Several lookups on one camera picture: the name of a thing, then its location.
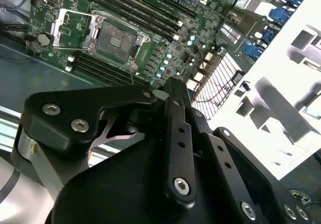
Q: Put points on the thin metal locking lever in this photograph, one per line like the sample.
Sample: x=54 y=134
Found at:
x=131 y=73

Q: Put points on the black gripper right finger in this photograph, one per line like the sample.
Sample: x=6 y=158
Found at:
x=225 y=158

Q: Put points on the metal socket cover frame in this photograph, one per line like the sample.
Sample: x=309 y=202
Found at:
x=55 y=34

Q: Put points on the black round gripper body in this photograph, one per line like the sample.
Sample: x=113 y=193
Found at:
x=120 y=191

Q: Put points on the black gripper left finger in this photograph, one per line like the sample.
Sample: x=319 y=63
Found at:
x=62 y=113

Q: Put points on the silver CPU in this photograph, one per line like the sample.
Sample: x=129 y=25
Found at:
x=313 y=113

